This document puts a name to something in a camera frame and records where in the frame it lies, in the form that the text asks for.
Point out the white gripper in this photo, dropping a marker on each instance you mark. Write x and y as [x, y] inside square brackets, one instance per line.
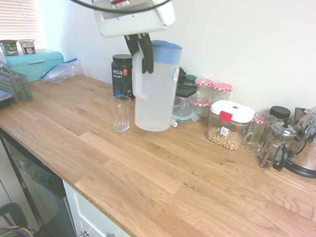
[133, 22]

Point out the white pitcher with blue lid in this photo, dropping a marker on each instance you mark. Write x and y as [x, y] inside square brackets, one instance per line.
[154, 98]

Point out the black vega protein tub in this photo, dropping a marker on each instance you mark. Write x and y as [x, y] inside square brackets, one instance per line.
[121, 74]

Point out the jar with green lid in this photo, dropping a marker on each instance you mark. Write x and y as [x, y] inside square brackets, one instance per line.
[190, 79]

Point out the clear container with black lid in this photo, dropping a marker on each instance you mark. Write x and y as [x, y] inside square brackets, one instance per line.
[185, 92]

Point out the clear faceted drinking glass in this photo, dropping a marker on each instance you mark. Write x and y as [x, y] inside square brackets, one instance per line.
[119, 113]

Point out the jar with red checkered lid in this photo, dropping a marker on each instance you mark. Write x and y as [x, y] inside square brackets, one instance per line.
[203, 86]
[259, 121]
[222, 90]
[201, 108]

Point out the stacked clear food containers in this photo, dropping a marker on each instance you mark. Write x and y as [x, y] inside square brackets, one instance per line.
[184, 116]

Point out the clear zip plastic bag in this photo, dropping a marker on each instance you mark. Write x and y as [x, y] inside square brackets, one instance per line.
[61, 71]

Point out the teal metal bread box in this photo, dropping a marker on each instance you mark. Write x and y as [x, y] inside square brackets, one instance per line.
[37, 64]

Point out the cereal container with white lid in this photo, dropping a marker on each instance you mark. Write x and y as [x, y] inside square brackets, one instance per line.
[229, 123]

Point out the white window blind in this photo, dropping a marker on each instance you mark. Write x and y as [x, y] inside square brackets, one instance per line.
[19, 19]

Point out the grey plastic cutlery basket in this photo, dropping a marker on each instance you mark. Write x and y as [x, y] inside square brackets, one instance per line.
[17, 86]

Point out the green oatmeal cup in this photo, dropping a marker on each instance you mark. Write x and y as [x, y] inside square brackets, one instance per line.
[9, 47]

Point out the black tray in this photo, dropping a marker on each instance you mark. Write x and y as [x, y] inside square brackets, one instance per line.
[4, 100]

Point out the clear glass mug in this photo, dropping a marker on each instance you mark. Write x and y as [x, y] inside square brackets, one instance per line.
[256, 138]

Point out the jar with black lid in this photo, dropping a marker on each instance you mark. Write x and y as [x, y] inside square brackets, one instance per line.
[280, 112]

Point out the stainless steel dishwasher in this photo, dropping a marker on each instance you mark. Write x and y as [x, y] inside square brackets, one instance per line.
[37, 182]

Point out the glass french press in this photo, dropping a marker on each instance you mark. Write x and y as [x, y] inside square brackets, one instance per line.
[276, 145]

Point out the white cabinet drawer front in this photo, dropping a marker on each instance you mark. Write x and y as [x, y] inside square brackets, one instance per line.
[91, 212]

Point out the metal cabinet knob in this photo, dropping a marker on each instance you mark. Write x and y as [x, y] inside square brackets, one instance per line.
[85, 233]

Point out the stainless steel kettle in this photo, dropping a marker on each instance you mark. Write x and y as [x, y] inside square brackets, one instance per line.
[306, 158]

